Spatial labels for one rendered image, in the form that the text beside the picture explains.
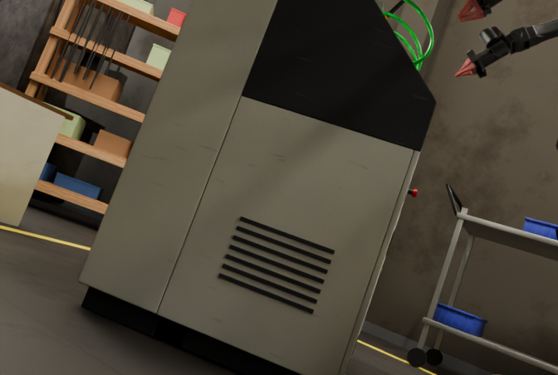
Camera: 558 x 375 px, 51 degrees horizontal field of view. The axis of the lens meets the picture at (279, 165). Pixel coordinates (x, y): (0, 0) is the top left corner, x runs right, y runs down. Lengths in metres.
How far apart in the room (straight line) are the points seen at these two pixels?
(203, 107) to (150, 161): 0.24
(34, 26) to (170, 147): 4.44
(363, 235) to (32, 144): 2.21
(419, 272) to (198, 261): 3.35
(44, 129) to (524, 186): 3.47
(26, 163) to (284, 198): 2.00
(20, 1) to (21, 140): 3.21
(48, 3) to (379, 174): 4.87
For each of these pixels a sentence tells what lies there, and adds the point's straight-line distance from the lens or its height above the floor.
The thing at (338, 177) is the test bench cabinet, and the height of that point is 0.64.
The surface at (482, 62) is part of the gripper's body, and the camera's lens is 2.35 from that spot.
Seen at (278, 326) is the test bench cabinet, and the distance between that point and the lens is 1.77.
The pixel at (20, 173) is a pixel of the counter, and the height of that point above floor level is 0.28.
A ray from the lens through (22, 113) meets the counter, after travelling 3.43.
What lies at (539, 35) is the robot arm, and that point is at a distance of 2.39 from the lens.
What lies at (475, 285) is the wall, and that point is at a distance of 4.85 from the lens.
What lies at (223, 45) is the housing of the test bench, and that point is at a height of 0.93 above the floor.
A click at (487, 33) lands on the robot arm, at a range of 2.40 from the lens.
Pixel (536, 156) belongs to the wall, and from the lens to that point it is 5.00.
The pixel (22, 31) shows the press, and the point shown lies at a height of 1.47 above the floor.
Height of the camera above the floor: 0.38
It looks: 8 degrees up
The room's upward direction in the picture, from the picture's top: 20 degrees clockwise
